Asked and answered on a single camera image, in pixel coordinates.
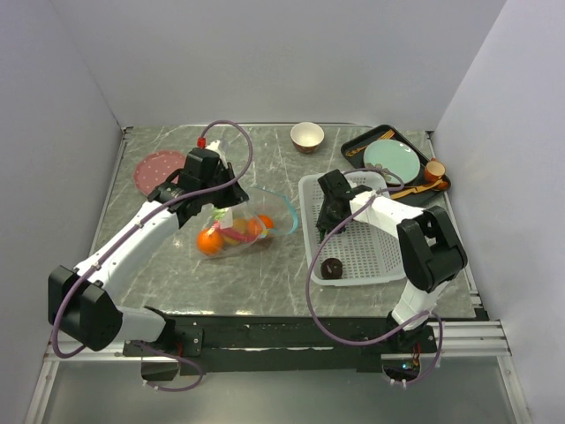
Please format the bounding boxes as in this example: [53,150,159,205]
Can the white plastic basket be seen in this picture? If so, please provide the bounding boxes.
[298,174,405,286]

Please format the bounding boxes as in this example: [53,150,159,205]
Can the light green plate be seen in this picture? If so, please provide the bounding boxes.
[363,140,420,184]

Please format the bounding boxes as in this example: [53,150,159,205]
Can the white ceramic bowl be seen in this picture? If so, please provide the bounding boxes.
[290,122,325,154]

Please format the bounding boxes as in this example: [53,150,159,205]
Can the black base frame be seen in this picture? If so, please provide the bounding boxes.
[123,315,439,382]

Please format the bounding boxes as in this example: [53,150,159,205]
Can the wooden spoon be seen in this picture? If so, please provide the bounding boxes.
[390,179,444,200]

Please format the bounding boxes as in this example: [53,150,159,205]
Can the pink dotted plate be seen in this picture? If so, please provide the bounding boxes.
[133,150,186,196]

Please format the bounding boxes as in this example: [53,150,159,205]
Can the green wrinkled fruit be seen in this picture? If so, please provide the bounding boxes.
[212,208,230,221]

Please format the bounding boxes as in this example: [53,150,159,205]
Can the dark purple mangosteen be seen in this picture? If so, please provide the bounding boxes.
[320,258,343,280]

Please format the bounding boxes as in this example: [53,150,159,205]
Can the wooden chopsticks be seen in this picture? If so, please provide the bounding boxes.
[341,127,396,157]

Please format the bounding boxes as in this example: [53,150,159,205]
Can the small brown cup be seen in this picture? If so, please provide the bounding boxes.
[424,158,446,183]

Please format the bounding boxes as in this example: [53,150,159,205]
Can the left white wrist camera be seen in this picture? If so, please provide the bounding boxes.
[192,136,228,170]

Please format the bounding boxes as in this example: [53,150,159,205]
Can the orange tangerine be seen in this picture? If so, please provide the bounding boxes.
[246,215,275,238]
[196,228,223,256]

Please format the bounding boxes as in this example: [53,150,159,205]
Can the yellow orange mango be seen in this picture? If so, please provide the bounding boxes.
[220,218,249,246]

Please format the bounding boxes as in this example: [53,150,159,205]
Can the red chili pepper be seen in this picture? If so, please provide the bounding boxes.
[212,226,256,244]

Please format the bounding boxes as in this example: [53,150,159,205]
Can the clear zip top bag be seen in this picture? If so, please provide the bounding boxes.
[195,186,298,259]

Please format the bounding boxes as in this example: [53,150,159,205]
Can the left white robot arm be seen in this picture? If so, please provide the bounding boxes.
[48,142,248,355]

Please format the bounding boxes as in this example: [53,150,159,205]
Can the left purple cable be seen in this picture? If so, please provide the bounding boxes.
[50,119,255,393]

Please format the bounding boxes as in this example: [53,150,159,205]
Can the aluminium rail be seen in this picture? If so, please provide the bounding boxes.
[43,321,511,362]

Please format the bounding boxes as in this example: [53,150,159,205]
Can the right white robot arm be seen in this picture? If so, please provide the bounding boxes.
[311,170,468,352]

